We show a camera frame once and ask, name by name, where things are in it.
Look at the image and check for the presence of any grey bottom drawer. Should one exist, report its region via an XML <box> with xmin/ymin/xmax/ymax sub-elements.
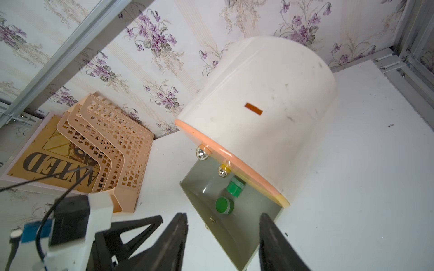
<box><xmin>180</xmin><ymin>158</ymin><xmax>283</xmax><ymax>271</ymax></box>

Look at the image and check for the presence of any wanted poster book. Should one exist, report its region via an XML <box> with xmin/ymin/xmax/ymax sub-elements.
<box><xmin>1</xmin><ymin>112</ymin><xmax>99</xmax><ymax>194</ymax></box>

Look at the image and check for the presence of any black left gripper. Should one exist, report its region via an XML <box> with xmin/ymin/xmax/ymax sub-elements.
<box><xmin>86</xmin><ymin>215</ymin><xmax>164</xmax><ymax>271</ymax></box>

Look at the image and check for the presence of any beige desk file organizer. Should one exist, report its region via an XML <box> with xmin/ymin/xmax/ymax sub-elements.
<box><xmin>57</xmin><ymin>93</ymin><xmax>154</xmax><ymax>213</ymax></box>

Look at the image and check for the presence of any white oval drawer cabinet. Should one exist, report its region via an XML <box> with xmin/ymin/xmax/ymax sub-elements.
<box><xmin>176</xmin><ymin>37</ymin><xmax>338</xmax><ymax>204</ymax></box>

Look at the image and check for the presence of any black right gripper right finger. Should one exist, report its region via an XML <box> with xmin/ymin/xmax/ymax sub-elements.
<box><xmin>259</xmin><ymin>213</ymin><xmax>310</xmax><ymax>271</ymax></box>

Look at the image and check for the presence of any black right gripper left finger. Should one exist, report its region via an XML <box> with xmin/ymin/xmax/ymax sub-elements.
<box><xmin>115</xmin><ymin>213</ymin><xmax>188</xmax><ymax>271</ymax></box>

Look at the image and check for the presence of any green paint can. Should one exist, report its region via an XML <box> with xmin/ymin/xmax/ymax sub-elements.
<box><xmin>226</xmin><ymin>176</ymin><xmax>246</xmax><ymax>198</ymax></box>
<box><xmin>215</xmin><ymin>196</ymin><xmax>235</xmax><ymax>215</ymax></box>

